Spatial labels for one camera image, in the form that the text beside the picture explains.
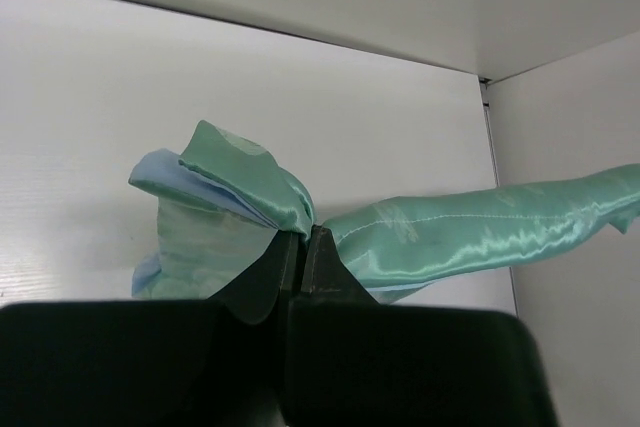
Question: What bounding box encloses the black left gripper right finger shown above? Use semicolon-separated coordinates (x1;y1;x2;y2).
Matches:
298;226;378;306

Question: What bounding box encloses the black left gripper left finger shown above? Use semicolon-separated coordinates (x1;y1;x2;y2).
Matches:
208;232;300;326

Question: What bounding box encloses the green satin placemat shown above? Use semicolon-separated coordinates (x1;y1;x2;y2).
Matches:
129;121;639;304

